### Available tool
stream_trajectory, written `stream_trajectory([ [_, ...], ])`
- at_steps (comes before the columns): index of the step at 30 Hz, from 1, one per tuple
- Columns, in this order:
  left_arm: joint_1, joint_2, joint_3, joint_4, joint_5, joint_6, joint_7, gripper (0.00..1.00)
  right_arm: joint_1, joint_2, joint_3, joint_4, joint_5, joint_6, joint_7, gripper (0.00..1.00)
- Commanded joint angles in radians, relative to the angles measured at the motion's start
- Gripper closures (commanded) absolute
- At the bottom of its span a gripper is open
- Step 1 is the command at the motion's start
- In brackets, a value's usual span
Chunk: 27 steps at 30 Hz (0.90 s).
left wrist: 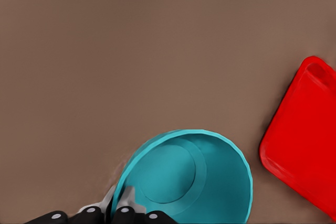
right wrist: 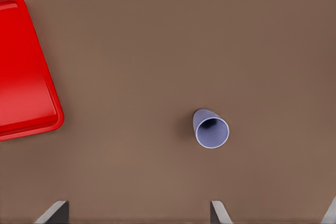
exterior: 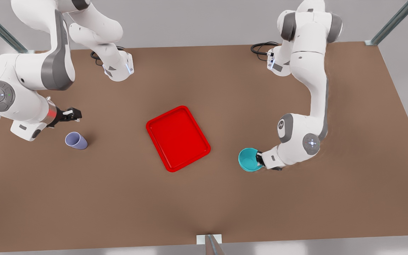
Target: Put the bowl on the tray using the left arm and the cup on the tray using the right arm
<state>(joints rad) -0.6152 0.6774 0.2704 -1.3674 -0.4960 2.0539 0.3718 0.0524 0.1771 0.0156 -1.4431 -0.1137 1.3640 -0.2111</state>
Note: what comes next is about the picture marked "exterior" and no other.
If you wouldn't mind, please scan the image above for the teal bowl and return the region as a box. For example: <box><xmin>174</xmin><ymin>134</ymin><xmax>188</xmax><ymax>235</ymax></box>
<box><xmin>238</xmin><ymin>148</ymin><xmax>265</xmax><ymax>172</ymax></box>

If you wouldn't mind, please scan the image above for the lavender cup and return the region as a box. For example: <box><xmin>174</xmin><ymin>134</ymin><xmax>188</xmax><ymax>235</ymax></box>
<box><xmin>65</xmin><ymin>132</ymin><xmax>88</xmax><ymax>150</ymax></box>

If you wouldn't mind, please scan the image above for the red tray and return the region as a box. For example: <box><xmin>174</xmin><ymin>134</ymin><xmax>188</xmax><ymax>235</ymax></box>
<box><xmin>146</xmin><ymin>106</ymin><xmax>211</xmax><ymax>173</ymax></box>

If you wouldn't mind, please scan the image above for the black cable loop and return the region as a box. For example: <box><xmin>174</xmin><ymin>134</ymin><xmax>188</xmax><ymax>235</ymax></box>
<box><xmin>251</xmin><ymin>42</ymin><xmax>280</xmax><ymax>61</ymax></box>
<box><xmin>90</xmin><ymin>46</ymin><xmax>125</xmax><ymax>67</ymax></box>

